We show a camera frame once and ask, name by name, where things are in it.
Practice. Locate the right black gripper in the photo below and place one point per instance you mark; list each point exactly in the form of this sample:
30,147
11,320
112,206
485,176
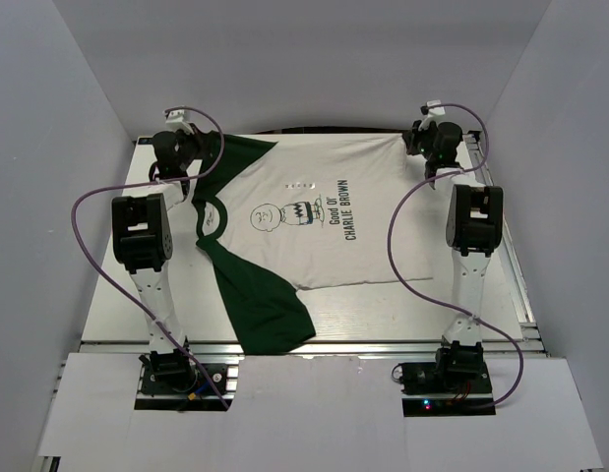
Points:
414,135

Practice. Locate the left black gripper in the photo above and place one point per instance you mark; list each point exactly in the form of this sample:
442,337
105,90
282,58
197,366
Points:
195,139

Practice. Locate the white green raglan t-shirt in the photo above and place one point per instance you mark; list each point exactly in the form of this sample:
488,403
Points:
276,218

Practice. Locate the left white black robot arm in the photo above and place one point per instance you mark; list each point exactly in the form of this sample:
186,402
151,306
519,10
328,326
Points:
143,245

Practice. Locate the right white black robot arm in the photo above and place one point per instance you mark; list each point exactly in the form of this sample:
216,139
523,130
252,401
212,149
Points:
474,230

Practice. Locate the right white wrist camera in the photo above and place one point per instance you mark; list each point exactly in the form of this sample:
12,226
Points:
432,111

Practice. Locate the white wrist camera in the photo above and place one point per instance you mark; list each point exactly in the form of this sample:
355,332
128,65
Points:
432,111
178,119

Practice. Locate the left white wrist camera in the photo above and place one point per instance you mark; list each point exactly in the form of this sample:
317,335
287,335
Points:
178,119

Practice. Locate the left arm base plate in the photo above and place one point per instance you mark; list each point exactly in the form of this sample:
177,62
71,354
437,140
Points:
193,394

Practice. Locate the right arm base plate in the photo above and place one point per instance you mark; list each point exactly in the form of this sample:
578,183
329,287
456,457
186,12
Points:
425,394

